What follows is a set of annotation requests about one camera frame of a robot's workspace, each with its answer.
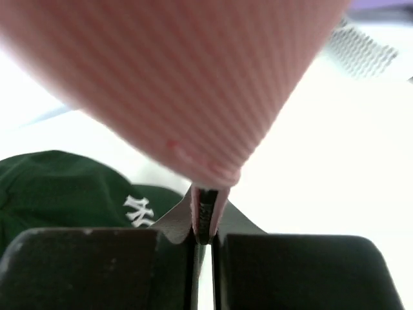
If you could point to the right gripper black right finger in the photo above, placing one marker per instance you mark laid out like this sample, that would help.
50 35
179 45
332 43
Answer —
256 270

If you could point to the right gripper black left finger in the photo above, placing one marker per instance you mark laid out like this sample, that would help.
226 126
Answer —
155 268

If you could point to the dark green NY baseball cap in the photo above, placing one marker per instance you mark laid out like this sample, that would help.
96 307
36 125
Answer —
60 189

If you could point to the pink baseball cap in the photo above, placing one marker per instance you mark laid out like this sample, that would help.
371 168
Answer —
196 85

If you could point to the lavender LA baseball cap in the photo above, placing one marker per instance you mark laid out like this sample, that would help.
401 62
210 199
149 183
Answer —
380 5

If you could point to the white perforated plastic basket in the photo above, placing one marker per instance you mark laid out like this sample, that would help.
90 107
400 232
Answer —
357 53

